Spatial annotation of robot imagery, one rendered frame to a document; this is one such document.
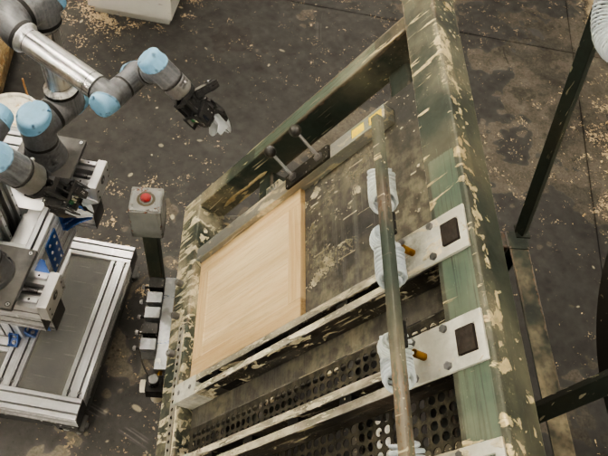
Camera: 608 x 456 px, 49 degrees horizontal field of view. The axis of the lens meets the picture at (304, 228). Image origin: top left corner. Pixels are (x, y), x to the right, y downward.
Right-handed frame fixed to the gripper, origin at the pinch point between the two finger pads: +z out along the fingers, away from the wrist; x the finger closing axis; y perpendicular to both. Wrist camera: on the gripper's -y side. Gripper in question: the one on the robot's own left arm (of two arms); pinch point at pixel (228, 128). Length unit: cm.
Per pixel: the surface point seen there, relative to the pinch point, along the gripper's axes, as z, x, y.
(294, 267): 22, 26, 39
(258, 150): 19.9, -6.2, -6.8
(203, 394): 32, -3, 76
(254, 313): 28, 11, 51
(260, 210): 22.2, 3.1, 17.0
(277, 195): 19.5, 11.3, 14.0
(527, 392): 6, 104, 74
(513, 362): 3, 102, 70
